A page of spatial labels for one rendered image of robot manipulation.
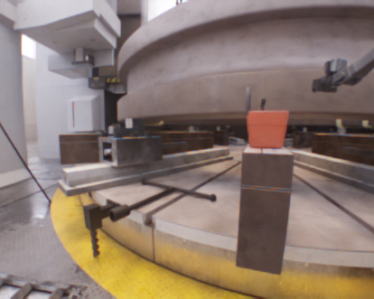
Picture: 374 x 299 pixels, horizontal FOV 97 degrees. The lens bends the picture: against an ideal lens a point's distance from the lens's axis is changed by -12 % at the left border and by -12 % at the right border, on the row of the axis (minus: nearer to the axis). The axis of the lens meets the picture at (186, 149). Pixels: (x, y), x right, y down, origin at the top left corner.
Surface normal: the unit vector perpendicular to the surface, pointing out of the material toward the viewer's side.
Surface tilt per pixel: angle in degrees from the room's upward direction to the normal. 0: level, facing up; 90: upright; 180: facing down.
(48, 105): 90
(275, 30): 90
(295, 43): 90
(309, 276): 90
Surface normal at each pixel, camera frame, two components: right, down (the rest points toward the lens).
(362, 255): -0.24, 0.11
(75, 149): 0.40, 0.11
